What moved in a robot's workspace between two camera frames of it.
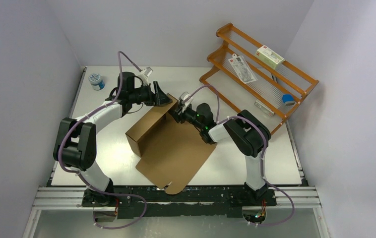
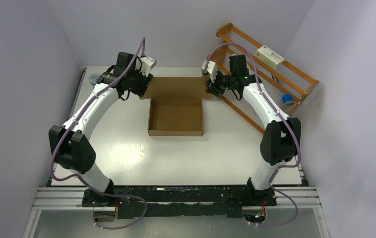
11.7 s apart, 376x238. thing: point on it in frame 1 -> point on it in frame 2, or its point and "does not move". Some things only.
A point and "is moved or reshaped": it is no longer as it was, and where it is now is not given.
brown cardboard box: x=170 y=151 is moved or reshaped
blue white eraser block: x=288 y=99 does not move
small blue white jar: x=96 y=81 does not move
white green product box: x=269 y=57 does not move
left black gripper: x=159 y=98 -> x=146 y=82
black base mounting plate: x=196 y=202 does not move
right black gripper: x=177 y=115 -> x=213 y=88
